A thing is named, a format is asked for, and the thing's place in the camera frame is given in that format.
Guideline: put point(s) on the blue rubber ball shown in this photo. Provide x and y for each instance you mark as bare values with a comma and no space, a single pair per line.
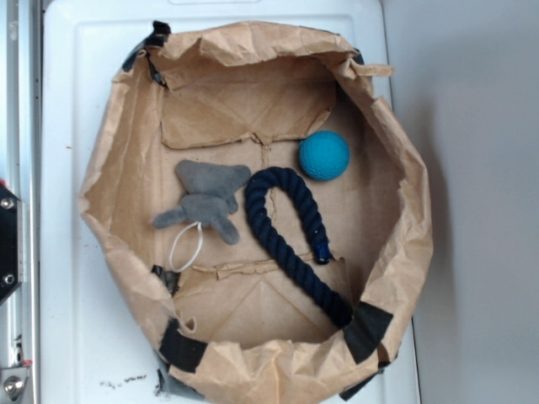
324,155

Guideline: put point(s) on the grey plush elephant toy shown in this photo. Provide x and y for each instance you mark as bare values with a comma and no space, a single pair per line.
208,201

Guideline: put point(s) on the brown paper bag bin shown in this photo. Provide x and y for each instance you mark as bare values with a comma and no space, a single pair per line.
226,320

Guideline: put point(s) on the black metal mounting bracket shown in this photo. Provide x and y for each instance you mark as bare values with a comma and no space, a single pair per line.
11,253

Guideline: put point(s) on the aluminium frame rail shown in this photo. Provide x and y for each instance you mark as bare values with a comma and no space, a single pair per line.
21,68

